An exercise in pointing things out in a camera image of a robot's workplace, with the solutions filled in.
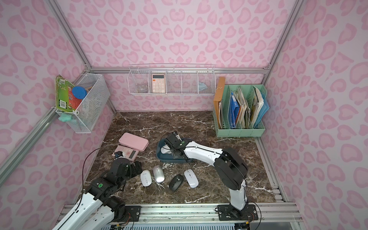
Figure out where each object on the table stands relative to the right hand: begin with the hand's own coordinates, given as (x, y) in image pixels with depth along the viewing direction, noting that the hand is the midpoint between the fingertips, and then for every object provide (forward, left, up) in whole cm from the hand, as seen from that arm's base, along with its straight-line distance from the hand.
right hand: (179, 149), depth 90 cm
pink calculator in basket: (+35, +14, +24) cm, 45 cm away
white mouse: (-16, -7, -5) cm, 19 cm away
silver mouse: (-14, +12, -4) cm, 19 cm away
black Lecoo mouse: (-19, +1, -5) cm, 20 cm away
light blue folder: (+21, -54, +15) cm, 60 cm away
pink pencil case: (+7, +32, -3) cm, 33 cm away
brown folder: (+33, -25, +26) cm, 49 cm away
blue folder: (+22, -35, +11) cm, 43 cm away
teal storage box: (-4, +8, -5) cm, 11 cm away
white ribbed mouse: (-17, +19, -3) cm, 26 cm away
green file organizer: (+21, -41, +12) cm, 47 cm away
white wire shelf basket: (+42, +7, +22) cm, 48 cm away
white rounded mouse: (+2, +10, -4) cm, 11 cm away
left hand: (-12, +24, +5) cm, 27 cm away
